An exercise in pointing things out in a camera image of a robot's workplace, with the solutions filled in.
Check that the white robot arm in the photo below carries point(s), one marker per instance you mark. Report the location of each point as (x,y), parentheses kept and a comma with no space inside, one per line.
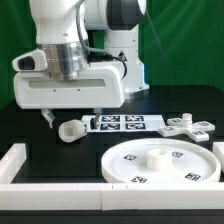
(86,56)

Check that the white cross-shaped table base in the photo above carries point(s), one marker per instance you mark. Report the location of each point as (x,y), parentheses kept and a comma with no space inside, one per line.
(197,131)

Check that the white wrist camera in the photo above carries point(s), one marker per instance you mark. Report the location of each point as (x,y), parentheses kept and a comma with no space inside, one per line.
(31,61)

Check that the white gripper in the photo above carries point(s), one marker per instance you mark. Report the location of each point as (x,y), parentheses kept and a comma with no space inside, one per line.
(98,86)

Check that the white marker sheet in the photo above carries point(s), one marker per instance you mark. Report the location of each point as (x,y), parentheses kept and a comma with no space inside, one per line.
(125,123)

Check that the white left fence bar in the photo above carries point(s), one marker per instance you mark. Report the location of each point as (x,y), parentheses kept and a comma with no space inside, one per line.
(11,162)

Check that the white round table top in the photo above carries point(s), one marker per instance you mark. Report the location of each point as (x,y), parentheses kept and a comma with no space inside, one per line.
(158,160)

